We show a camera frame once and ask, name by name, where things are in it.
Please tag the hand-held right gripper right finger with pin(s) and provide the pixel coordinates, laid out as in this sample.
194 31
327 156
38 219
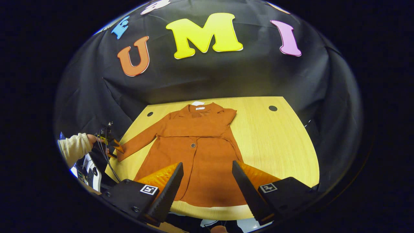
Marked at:
247 194

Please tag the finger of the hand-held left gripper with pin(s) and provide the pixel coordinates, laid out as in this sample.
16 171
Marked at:
118 147
112 155

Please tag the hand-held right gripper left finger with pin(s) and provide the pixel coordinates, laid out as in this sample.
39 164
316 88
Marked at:
168 197

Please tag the rust orange coat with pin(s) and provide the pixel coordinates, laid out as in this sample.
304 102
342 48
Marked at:
200 155

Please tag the black backdrop cloth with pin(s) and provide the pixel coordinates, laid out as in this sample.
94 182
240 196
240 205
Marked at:
226 77

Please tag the white curved frame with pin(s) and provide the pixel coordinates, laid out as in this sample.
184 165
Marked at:
94 171

